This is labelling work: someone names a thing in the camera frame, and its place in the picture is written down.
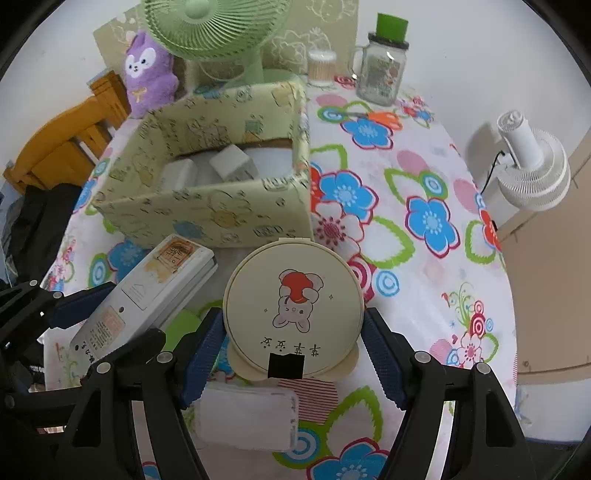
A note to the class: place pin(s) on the floral tablecloth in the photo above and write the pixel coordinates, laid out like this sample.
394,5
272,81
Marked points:
402,209

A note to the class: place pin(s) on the orange handled scissors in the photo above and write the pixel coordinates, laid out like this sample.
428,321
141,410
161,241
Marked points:
385,118

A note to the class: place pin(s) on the white cube charger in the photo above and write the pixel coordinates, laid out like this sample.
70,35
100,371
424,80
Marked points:
234,165

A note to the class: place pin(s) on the white floor fan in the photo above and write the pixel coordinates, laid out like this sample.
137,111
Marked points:
537,176

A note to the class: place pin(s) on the green rounded lid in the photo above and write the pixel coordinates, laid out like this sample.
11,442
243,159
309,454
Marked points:
184,322

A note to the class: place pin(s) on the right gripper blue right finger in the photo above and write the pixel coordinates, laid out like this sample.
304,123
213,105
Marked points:
389,353

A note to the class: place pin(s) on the green cup on jar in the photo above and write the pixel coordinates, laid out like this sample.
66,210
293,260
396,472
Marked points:
391,27

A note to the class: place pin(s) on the black clothing pile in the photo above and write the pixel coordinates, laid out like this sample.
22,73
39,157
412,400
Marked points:
35,233

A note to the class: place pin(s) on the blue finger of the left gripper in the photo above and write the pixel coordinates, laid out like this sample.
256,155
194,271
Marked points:
137,351
75,308

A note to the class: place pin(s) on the wooden chair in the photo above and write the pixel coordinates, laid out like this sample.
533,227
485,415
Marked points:
65,149

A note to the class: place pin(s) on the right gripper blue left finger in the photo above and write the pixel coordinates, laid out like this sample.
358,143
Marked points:
199,350

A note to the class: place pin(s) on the glass mason jar mug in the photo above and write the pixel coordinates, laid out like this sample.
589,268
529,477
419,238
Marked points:
378,69

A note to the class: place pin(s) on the clear plastic box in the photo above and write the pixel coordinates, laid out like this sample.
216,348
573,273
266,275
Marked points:
247,418

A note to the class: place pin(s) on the yellow patterned storage box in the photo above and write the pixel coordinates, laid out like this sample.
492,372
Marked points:
241,214

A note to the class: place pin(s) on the cotton swab container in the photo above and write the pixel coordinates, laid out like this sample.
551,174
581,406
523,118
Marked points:
321,67

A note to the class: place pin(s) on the green desk fan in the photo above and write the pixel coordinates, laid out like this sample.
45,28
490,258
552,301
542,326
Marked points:
215,31

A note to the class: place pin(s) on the purple plush bunny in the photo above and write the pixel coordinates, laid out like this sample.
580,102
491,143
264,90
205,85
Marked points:
148,75

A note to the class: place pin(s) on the white 45W charger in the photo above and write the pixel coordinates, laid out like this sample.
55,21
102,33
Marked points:
178,174

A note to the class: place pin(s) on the round cream compact mirror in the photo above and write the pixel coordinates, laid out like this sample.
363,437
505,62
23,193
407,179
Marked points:
293,309

